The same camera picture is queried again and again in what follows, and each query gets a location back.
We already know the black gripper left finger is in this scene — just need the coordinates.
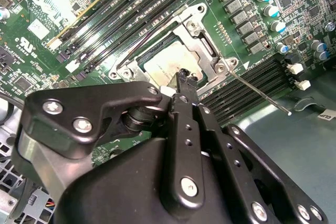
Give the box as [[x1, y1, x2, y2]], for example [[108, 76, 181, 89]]
[[17, 68, 206, 209]]

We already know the silver-topped CPU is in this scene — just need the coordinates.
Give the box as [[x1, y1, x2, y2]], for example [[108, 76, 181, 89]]
[[136, 39, 211, 90]]

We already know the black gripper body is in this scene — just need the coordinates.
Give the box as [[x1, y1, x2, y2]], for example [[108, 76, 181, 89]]
[[53, 136, 253, 224]]

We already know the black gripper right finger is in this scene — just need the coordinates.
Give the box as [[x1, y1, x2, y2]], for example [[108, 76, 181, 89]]
[[188, 73, 329, 224]]

